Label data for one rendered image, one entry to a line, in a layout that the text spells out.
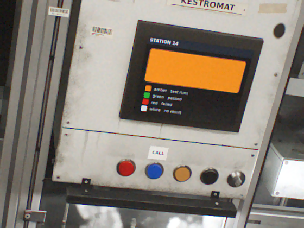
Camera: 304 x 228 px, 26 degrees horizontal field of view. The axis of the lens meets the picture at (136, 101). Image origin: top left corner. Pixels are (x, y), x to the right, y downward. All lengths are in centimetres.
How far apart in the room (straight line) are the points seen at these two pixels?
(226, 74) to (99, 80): 25
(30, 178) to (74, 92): 21
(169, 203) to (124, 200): 9
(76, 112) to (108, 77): 9
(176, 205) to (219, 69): 30
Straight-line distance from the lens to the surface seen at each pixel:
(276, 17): 130
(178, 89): 127
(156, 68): 125
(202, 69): 127
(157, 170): 135
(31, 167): 135
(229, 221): 148
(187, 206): 138
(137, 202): 135
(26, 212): 140
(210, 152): 137
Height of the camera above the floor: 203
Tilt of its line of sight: 21 degrees down
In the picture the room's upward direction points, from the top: 12 degrees clockwise
